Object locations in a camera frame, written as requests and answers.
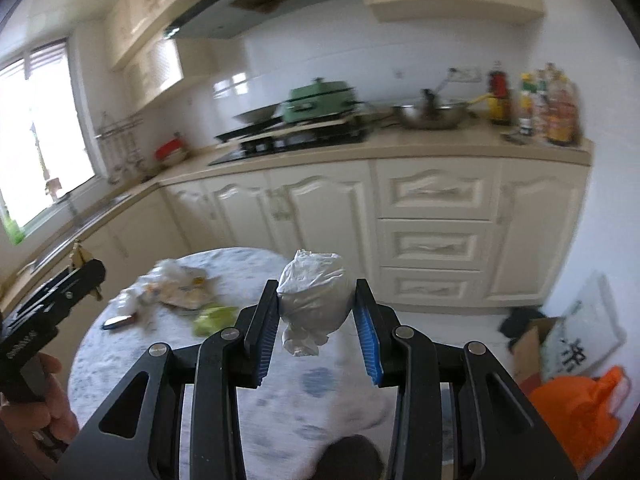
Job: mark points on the red container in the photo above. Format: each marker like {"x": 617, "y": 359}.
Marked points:
{"x": 170, "y": 150}

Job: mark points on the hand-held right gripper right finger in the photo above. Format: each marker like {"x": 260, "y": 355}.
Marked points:
{"x": 367, "y": 340}

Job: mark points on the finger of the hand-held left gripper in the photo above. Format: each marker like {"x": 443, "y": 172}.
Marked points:
{"x": 75, "y": 282}

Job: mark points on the large cream cabinet drawer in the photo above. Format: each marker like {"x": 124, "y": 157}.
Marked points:
{"x": 435, "y": 190}

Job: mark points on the clear plastic bag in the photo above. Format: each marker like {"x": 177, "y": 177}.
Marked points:
{"x": 165, "y": 270}

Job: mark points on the black cloth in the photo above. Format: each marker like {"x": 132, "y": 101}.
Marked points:
{"x": 520, "y": 325}

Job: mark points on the narrow cream cabinet door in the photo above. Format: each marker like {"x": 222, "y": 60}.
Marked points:
{"x": 540, "y": 230}

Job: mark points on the clear seasoning bottle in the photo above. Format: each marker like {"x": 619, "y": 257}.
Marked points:
{"x": 541, "y": 100}

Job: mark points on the wooden board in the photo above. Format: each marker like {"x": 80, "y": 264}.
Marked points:
{"x": 280, "y": 132}

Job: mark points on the black gas stove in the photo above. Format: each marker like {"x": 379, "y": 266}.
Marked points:
{"x": 300, "y": 142}

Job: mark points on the small cream cabinet drawer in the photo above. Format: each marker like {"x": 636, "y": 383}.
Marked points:
{"x": 432, "y": 287}

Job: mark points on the person's left hand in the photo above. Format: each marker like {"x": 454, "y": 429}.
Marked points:
{"x": 55, "y": 410}

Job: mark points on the steel mixing bowl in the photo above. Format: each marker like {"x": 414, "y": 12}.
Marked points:
{"x": 435, "y": 116}

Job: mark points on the cream wall cabinet row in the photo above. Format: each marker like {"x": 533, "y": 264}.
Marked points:
{"x": 150, "y": 45}

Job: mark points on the kitchen window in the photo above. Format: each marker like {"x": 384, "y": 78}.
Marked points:
{"x": 45, "y": 135}

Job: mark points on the floral printed tablecloth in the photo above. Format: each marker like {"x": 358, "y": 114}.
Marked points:
{"x": 150, "y": 360}

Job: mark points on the white crumpled tissue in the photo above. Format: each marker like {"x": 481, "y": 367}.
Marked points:
{"x": 132, "y": 302}

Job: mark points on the dark sauce bottle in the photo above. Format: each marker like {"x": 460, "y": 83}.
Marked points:
{"x": 500, "y": 100}

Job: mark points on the medium cream cabinet drawer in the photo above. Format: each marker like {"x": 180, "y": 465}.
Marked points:
{"x": 435, "y": 244}

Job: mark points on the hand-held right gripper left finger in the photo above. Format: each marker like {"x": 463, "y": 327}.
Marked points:
{"x": 265, "y": 340}

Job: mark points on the dark wok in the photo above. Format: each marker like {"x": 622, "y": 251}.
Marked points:
{"x": 257, "y": 115}

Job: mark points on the green crumpled wrapper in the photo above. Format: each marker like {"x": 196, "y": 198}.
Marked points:
{"x": 215, "y": 321}

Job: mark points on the green electric pot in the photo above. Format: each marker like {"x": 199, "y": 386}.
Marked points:
{"x": 320, "y": 102}

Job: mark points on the metal wall utensil rack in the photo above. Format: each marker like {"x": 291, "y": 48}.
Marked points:
{"x": 120, "y": 135}

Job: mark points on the brown cardboard box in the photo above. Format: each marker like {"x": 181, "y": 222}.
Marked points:
{"x": 530, "y": 355}

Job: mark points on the white wall socket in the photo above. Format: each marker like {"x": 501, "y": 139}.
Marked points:
{"x": 464, "y": 75}

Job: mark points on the person's dark trouser leg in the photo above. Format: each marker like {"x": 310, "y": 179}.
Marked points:
{"x": 352, "y": 460}

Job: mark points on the yellow capped seasoning bottle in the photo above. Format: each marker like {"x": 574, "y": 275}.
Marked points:
{"x": 526, "y": 105}

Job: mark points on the white tissue ball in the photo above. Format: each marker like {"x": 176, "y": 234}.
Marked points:
{"x": 312, "y": 290}

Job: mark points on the steel range hood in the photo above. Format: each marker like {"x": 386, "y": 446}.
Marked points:
{"x": 260, "y": 5}

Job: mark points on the white printed rice bag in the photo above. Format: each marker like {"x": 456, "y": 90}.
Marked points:
{"x": 585, "y": 330}

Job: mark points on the wide cream cabinet door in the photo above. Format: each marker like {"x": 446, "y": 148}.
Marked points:
{"x": 325, "y": 220}

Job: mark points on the orange plastic bag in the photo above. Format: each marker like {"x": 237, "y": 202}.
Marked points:
{"x": 575, "y": 415}

